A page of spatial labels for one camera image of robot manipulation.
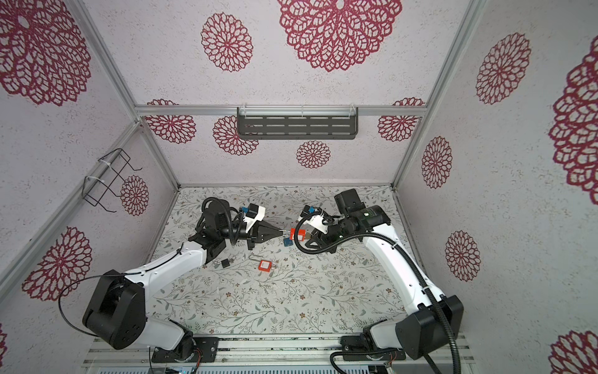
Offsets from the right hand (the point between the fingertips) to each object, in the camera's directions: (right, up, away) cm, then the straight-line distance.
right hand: (312, 235), depth 74 cm
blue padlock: (-9, -6, +25) cm, 28 cm away
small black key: (-33, -13, +18) cm, 40 cm away
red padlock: (-18, -14, +18) cm, 29 cm away
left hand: (-10, +1, -1) cm, 10 cm away
